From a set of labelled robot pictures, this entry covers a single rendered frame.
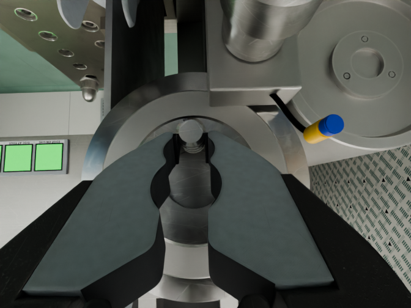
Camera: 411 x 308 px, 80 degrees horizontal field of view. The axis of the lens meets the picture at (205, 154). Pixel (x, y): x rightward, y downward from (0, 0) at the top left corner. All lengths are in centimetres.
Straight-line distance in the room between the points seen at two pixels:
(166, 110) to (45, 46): 35
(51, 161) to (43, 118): 294
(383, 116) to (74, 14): 22
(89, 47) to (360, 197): 43
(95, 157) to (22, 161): 43
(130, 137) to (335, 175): 28
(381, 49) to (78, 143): 50
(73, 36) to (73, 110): 292
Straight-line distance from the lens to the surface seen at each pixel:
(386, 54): 22
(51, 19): 42
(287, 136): 17
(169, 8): 51
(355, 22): 23
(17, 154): 61
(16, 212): 61
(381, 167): 29
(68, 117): 335
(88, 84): 56
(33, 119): 356
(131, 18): 19
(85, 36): 44
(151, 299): 54
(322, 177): 40
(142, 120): 16
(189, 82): 17
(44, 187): 58
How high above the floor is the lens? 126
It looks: 8 degrees down
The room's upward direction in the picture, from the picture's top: 178 degrees clockwise
